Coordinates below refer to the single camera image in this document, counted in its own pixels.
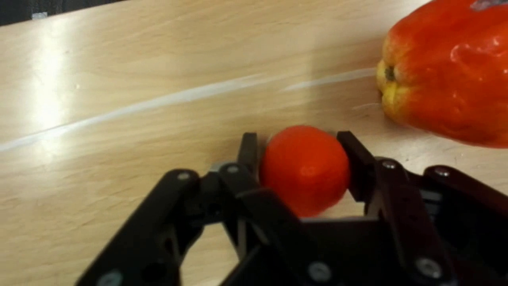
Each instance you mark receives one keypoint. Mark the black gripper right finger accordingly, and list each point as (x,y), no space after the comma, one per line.
(417,216)

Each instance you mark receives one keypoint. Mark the red strawberry toy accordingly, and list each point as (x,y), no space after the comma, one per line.
(303,168)

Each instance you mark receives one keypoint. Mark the orange bell pepper toy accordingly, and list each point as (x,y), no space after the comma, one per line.
(449,73)

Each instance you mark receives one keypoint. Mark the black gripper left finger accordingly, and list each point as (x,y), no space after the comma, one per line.
(222,222)

